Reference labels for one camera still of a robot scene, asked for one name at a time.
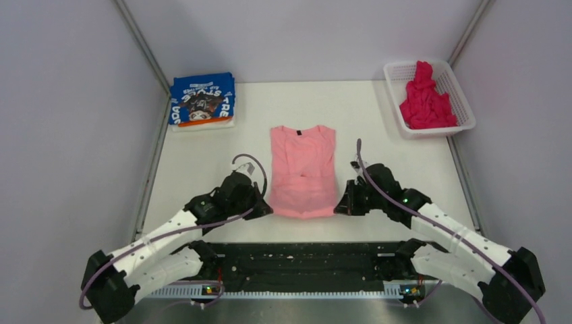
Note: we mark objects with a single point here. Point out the folded blue printed t-shirt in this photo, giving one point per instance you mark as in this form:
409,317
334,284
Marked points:
202,97

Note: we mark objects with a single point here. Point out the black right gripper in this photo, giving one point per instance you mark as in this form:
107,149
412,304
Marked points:
348,205

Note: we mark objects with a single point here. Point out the aluminium rail frame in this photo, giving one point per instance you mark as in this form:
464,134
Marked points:
407,293

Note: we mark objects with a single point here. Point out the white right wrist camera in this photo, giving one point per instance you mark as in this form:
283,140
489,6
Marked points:
356,166

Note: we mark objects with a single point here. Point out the folded white orange t-shirt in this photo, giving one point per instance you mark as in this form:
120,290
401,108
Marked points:
205,124

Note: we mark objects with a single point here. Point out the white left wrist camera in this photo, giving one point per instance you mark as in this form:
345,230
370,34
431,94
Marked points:
245,168

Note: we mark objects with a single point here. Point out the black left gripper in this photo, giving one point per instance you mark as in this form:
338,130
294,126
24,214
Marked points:
264,208

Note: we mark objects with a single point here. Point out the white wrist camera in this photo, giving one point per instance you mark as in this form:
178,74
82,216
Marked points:
356,166
245,168

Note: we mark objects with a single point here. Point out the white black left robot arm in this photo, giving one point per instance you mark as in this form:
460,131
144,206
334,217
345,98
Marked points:
115,282

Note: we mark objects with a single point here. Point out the light pink t-shirt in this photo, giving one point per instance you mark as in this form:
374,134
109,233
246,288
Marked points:
303,181

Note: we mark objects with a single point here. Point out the white plastic laundry basket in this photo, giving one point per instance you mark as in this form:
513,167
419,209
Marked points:
398,74

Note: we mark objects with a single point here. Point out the magenta t-shirt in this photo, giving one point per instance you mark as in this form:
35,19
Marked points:
423,107

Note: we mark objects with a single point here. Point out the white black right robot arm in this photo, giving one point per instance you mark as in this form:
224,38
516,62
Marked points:
507,283

